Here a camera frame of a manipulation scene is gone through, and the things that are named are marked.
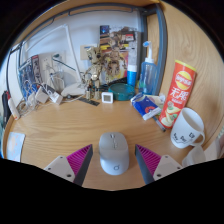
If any white charger block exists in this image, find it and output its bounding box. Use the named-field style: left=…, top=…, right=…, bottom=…
left=34, top=85, right=51, bottom=104
left=26, top=93, right=37, bottom=108

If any white power strip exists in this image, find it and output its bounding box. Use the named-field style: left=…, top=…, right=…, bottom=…
left=48, top=89, right=64, bottom=105

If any white mug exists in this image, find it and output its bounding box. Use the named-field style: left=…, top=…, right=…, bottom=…
left=170, top=107, right=206, bottom=150

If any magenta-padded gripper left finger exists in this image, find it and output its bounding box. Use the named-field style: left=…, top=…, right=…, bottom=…
left=43, top=143, right=94, bottom=187

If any dark pen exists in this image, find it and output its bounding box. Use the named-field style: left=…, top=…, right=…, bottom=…
left=151, top=114, right=167, bottom=133

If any small white square clock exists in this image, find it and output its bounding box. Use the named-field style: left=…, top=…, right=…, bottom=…
left=101, top=91, right=115, bottom=104

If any blue tissue pack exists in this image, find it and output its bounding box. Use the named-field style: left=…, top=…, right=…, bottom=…
left=130, top=92, right=162, bottom=121

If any flat black strip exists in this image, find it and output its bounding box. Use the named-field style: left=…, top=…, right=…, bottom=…
left=78, top=97, right=100, bottom=107

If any blue white-capped tube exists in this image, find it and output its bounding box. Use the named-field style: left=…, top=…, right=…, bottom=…
left=126, top=64, right=138, bottom=88

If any pastel sun print mouse pad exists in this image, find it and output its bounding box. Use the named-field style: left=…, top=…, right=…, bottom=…
left=5, top=131, right=26, bottom=163

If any blue robot model kit box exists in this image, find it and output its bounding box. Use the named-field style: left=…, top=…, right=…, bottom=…
left=18, top=54, right=43, bottom=101

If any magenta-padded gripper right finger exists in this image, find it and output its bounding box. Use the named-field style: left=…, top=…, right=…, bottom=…
left=134, top=143, right=184, bottom=185

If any grey computer mouse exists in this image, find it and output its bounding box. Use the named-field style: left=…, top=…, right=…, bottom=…
left=98, top=131, right=131, bottom=176

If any teal round dish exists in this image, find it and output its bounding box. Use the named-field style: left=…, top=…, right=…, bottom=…
left=107, top=82, right=137, bottom=102

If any blue spray bottle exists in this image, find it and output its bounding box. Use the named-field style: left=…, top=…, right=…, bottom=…
left=138, top=40, right=159, bottom=97

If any white wall socket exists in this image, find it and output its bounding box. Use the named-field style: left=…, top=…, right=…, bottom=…
left=39, top=53, right=54, bottom=71

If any colourful printed box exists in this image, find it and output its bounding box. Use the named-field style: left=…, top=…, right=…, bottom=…
left=99, top=24, right=139, bottom=83

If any wooden shelf unit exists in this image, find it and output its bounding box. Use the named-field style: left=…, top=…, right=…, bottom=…
left=43, top=0, right=159, bottom=18

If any red chip can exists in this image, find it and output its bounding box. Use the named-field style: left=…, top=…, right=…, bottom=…
left=158, top=59, right=198, bottom=129

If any golden robot model figure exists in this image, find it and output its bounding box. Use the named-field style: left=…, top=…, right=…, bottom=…
left=81, top=46, right=104, bottom=100

